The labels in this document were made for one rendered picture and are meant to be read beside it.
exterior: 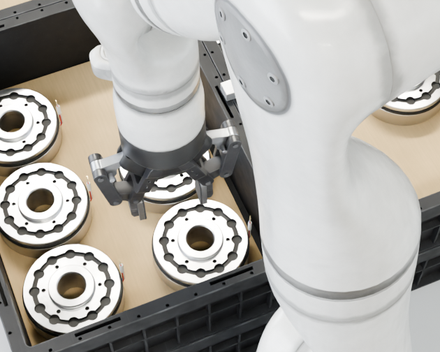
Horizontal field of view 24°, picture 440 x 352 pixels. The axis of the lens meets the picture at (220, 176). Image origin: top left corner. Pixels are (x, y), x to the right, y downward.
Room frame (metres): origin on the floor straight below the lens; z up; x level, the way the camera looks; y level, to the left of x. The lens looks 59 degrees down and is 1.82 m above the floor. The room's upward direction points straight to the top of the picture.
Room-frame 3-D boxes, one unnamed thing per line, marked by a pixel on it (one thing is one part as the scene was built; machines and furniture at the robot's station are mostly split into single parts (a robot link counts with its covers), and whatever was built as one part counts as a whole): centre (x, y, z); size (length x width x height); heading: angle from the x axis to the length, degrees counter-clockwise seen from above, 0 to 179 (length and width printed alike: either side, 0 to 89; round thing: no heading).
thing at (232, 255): (0.49, 0.02, 0.86); 0.10 x 0.10 x 0.01
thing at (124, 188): (0.47, 0.09, 0.98); 0.03 x 0.01 x 0.05; 106
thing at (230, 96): (0.63, -0.01, 0.94); 0.02 x 0.01 x 0.01; 23
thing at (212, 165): (0.50, 0.01, 0.99); 0.03 x 0.01 x 0.05; 106
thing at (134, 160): (0.48, 0.05, 1.07); 0.08 x 0.08 x 0.09
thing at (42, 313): (0.44, 0.15, 0.86); 0.10 x 0.10 x 0.01
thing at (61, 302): (0.44, 0.15, 0.86); 0.05 x 0.05 x 0.01
